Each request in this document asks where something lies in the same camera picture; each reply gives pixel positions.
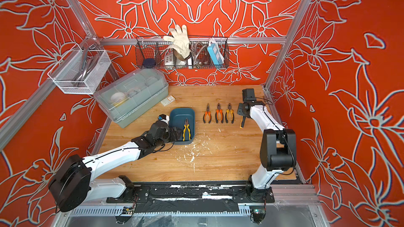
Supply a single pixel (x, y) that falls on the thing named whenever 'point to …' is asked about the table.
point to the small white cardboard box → (168, 100)
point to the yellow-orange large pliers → (229, 109)
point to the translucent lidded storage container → (123, 99)
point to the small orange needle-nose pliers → (207, 111)
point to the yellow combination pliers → (187, 125)
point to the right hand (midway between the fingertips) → (242, 109)
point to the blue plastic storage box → (184, 119)
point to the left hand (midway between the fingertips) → (179, 130)
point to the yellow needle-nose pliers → (242, 122)
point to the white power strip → (169, 59)
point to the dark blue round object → (149, 62)
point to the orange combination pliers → (218, 109)
